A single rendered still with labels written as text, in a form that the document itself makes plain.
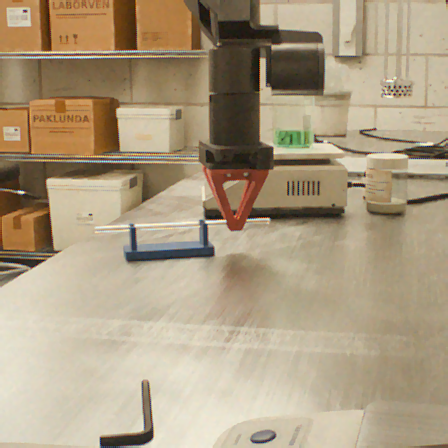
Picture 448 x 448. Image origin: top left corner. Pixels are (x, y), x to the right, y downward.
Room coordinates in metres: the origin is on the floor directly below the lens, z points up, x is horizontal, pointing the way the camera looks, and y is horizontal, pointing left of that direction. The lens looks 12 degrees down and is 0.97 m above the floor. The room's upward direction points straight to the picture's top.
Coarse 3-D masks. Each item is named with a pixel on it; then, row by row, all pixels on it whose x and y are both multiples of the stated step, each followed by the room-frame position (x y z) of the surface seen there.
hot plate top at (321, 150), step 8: (320, 144) 1.19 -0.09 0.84; (328, 144) 1.19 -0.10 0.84; (280, 152) 1.09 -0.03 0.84; (288, 152) 1.09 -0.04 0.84; (296, 152) 1.09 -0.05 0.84; (304, 152) 1.09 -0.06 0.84; (312, 152) 1.09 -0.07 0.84; (320, 152) 1.09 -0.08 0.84; (328, 152) 1.09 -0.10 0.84; (336, 152) 1.09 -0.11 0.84
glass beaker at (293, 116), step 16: (288, 96) 1.11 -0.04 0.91; (304, 96) 1.11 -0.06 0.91; (288, 112) 1.11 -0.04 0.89; (304, 112) 1.12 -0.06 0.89; (272, 128) 1.14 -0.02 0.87; (288, 128) 1.11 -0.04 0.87; (304, 128) 1.12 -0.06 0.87; (272, 144) 1.14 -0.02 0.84; (288, 144) 1.11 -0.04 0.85; (304, 144) 1.12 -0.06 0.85
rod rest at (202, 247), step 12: (132, 228) 0.85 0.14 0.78; (204, 228) 0.87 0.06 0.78; (132, 240) 0.85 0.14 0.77; (204, 240) 0.87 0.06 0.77; (132, 252) 0.84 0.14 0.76; (144, 252) 0.85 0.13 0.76; (156, 252) 0.85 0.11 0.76; (168, 252) 0.85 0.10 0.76; (180, 252) 0.86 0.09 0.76; (192, 252) 0.86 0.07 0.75; (204, 252) 0.86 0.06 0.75
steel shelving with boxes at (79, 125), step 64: (0, 0) 3.42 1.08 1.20; (64, 0) 3.42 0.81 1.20; (128, 0) 3.54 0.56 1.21; (0, 128) 3.48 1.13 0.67; (64, 128) 3.35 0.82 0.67; (128, 128) 3.42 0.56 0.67; (0, 192) 3.54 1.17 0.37; (64, 192) 3.37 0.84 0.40; (128, 192) 3.43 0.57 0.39; (0, 256) 3.39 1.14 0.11
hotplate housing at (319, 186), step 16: (288, 160) 1.10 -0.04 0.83; (304, 160) 1.11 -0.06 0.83; (320, 160) 1.11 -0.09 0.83; (336, 160) 1.15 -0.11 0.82; (272, 176) 1.08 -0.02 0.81; (288, 176) 1.08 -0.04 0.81; (304, 176) 1.08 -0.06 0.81; (320, 176) 1.08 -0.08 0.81; (336, 176) 1.09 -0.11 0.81; (240, 192) 1.08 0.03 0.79; (272, 192) 1.08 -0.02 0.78; (288, 192) 1.08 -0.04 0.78; (304, 192) 1.08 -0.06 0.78; (320, 192) 1.08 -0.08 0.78; (336, 192) 1.09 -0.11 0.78; (208, 208) 1.07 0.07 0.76; (256, 208) 1.08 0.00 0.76; (272, 208) 1.08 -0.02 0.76; (288, 208) 1.09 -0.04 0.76; (304, 208) 1.09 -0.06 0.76; (320, 208) 1.09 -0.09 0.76; (336, 208) 1.09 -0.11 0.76
